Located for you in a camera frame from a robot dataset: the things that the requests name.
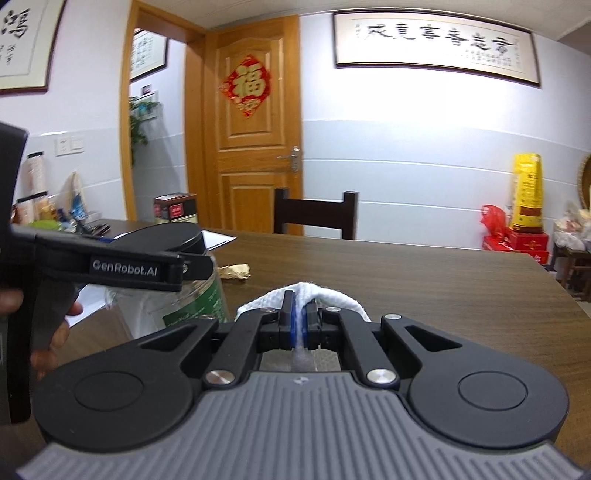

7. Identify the wooden door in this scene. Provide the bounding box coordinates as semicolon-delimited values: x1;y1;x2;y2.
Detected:
203;16;304;236

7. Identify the clear plastic jar black lid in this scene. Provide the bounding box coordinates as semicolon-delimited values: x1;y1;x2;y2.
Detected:
102;224;230;342

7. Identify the yellow rice bag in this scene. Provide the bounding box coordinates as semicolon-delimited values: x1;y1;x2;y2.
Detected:
509;153;545;234

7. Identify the dark wooden chair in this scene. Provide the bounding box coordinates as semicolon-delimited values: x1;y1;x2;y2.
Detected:
273;187;359;241

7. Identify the woven bamboo basket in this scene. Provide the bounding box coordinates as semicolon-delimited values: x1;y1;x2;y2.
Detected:
577;154;591;217

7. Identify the large framed calligraphy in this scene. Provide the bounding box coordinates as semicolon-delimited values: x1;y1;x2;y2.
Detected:
0;0;68;96

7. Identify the small framed picture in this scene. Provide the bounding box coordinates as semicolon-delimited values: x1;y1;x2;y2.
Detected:
129;90;160;121

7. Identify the wooden stool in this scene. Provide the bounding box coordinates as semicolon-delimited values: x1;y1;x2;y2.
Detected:
549;244;591;304

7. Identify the white cloth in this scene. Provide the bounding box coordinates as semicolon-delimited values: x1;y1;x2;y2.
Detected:
235;281;371;372

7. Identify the pile of white plastic bags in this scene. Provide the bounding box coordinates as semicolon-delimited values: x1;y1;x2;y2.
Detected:
553;200;591;253

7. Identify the wooden door frame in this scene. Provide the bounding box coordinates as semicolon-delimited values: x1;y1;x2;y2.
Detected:
119;0;206;223

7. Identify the white light switch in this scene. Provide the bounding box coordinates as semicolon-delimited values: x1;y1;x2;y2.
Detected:
55;137;86;157

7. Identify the white paper sheet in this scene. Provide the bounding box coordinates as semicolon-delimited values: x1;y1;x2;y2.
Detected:
203;231;238;253

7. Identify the crumpled beige paper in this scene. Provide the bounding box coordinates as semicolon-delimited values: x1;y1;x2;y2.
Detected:
219;263;252;281

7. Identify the metal door handle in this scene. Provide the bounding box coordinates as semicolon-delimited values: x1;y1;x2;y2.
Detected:
277;145;301;174

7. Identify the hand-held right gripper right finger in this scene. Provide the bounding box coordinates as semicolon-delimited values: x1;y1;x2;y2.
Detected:
307;299;462;388

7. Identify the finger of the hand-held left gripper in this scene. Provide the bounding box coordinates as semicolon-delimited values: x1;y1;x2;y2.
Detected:
181;252;217;281

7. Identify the blue white packet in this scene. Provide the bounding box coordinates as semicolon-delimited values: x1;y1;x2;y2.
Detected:
69;172;91;222

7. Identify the framed calligraphy behind doorway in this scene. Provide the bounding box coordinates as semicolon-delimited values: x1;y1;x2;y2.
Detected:
129;30;168;84

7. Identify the red door ornament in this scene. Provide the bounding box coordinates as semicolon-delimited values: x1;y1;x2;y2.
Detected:
222;54;271;119

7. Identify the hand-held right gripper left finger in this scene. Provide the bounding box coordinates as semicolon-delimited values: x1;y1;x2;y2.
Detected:
137;290;299;387

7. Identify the green potted plant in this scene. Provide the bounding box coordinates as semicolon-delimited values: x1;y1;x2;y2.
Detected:
129;97;150;167

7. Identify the wide framed calligraphy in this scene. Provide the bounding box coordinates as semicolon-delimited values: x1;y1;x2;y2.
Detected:
332;11;541;89

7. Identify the red plastic bag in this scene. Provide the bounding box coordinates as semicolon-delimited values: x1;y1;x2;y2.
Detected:
480;204;509;241

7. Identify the brown upright carton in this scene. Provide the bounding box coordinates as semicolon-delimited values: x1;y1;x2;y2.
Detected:
154;193;199;226

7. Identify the person's left hand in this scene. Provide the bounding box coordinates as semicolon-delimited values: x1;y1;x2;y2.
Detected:
30;299;85;371

